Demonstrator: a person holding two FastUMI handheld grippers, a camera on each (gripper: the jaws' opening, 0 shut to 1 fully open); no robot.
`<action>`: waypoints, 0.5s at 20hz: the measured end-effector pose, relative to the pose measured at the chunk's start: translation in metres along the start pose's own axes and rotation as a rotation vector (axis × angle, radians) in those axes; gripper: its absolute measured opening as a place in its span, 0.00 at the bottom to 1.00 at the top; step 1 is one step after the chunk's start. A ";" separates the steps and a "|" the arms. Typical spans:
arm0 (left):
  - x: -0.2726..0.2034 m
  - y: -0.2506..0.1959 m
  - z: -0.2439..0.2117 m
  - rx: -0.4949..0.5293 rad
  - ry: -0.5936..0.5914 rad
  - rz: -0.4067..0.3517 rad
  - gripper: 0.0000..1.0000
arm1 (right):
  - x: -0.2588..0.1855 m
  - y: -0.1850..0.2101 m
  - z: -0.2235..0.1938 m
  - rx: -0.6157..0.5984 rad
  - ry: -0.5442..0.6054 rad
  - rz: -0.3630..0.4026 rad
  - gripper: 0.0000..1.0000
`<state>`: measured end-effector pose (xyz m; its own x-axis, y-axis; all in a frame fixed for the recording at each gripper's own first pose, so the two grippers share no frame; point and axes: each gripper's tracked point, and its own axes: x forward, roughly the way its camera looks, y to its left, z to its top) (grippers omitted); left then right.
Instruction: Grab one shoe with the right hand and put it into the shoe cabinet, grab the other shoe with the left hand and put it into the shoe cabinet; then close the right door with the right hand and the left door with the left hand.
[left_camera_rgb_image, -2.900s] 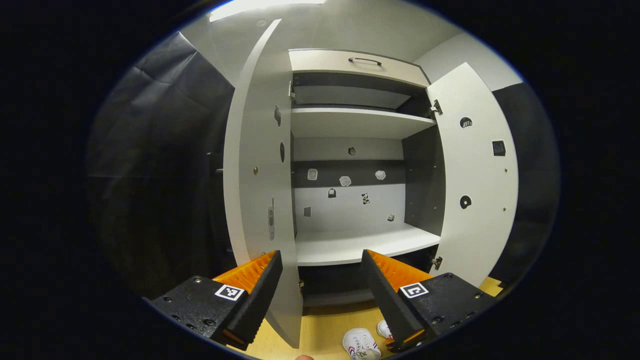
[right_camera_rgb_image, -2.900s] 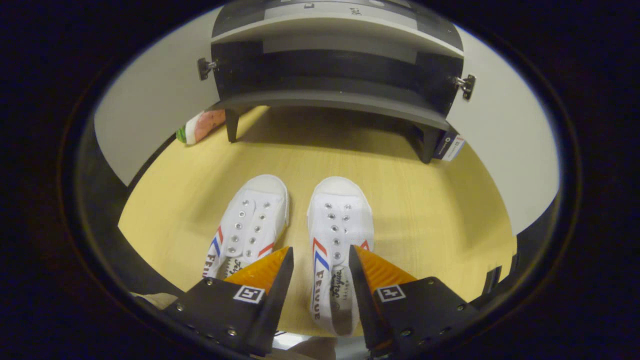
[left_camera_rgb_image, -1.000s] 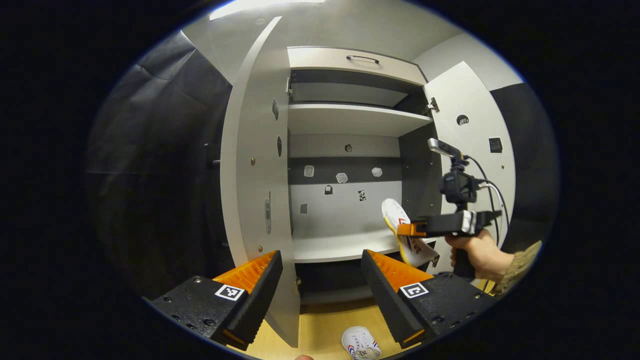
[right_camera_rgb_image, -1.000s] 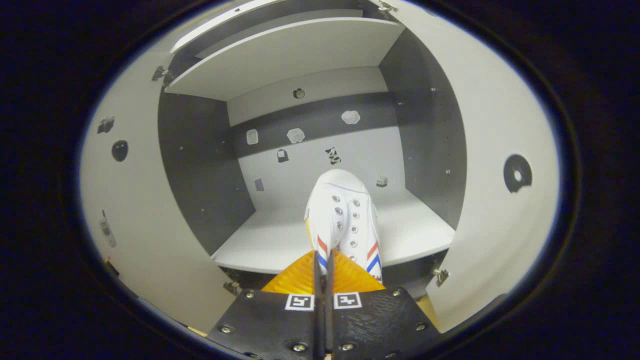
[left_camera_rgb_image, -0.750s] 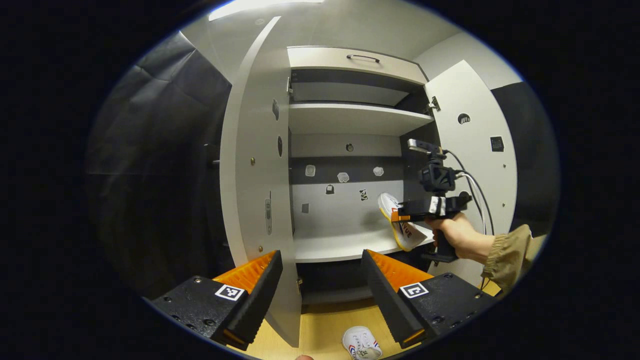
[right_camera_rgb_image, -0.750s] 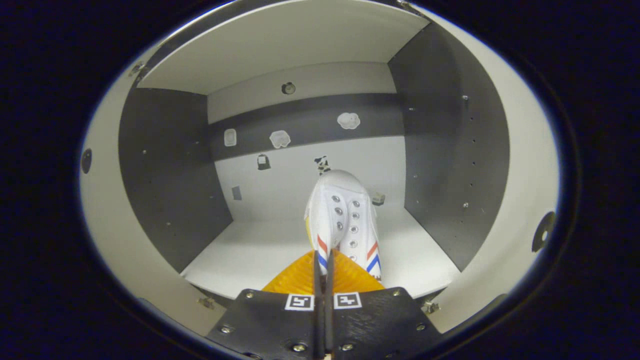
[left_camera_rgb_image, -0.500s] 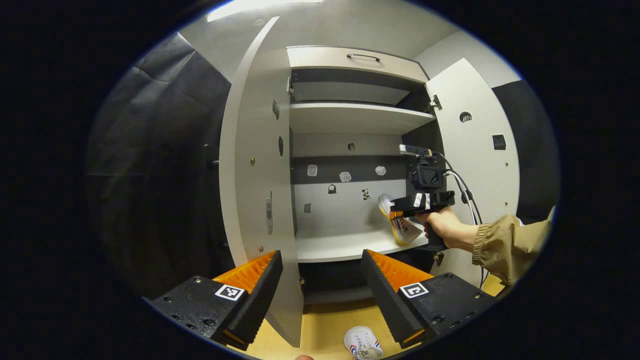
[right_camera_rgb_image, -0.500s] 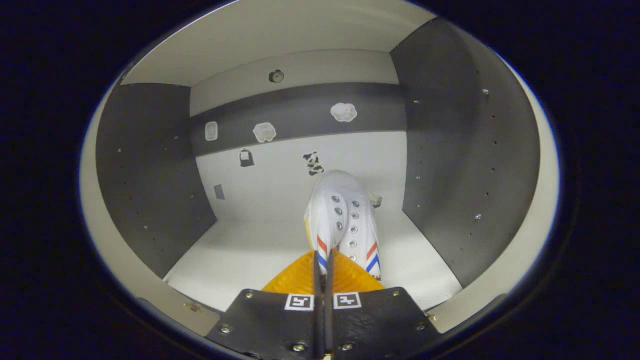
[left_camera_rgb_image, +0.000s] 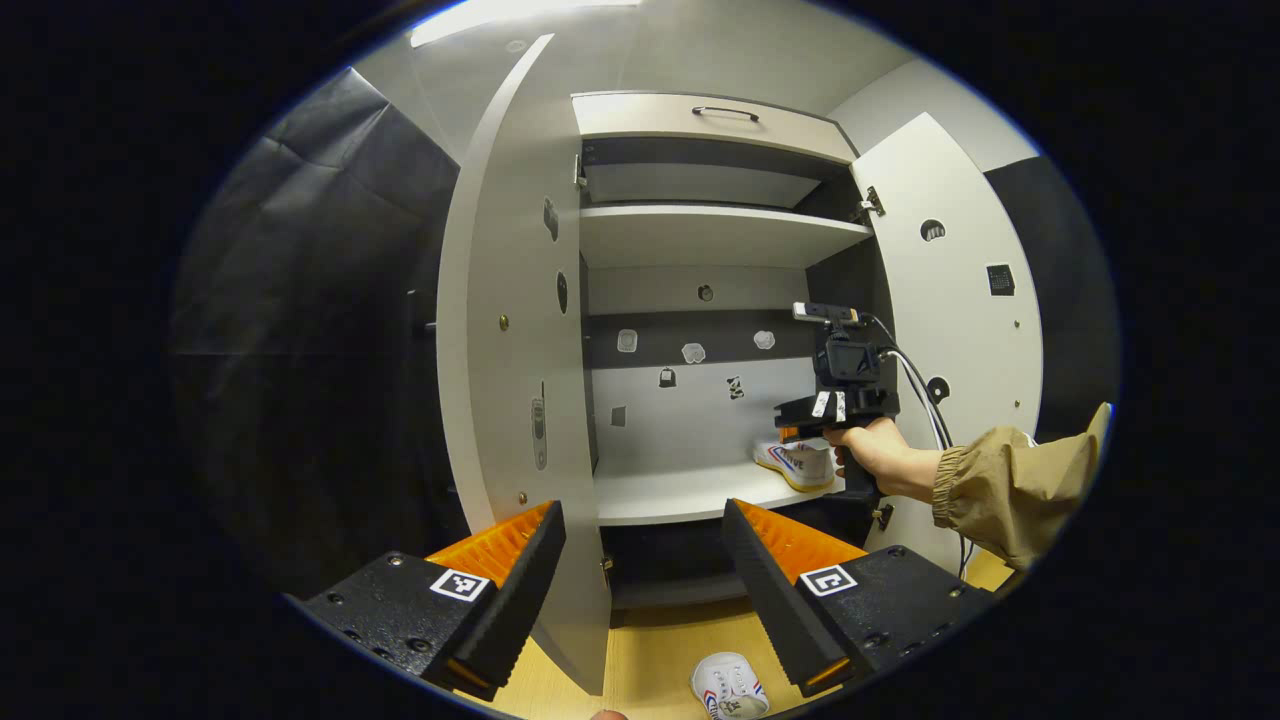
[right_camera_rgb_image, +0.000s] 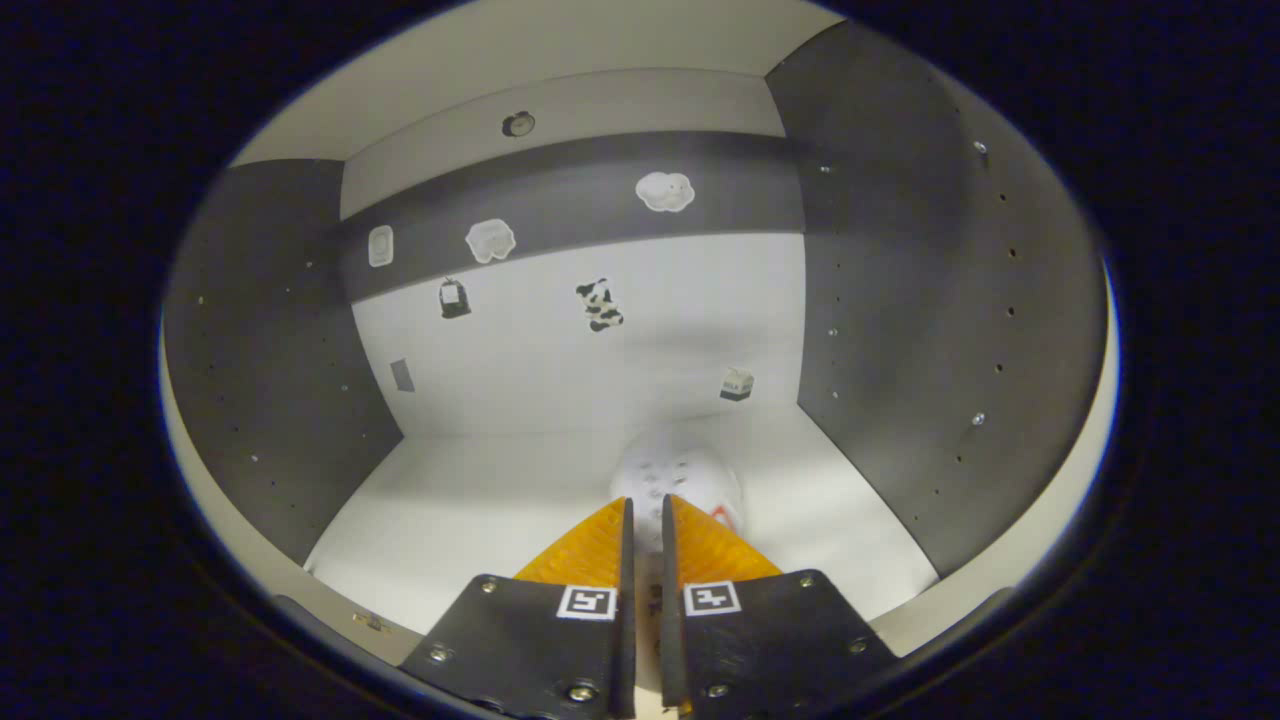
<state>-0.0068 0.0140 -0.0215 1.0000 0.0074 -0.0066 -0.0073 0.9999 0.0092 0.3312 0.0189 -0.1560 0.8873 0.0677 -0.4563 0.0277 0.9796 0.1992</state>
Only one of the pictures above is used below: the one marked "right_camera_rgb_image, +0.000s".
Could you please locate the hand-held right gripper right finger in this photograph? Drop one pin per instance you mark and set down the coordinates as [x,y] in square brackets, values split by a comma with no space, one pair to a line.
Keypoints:
[760,640]

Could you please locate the white shoe cabinet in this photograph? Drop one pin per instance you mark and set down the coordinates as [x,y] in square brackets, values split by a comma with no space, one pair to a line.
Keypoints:
[500,500]

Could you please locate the white shoe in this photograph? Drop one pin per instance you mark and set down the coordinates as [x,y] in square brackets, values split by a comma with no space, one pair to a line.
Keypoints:
[680,475]

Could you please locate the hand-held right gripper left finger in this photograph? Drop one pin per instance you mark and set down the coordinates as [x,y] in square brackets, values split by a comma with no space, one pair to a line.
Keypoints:
[530,640]

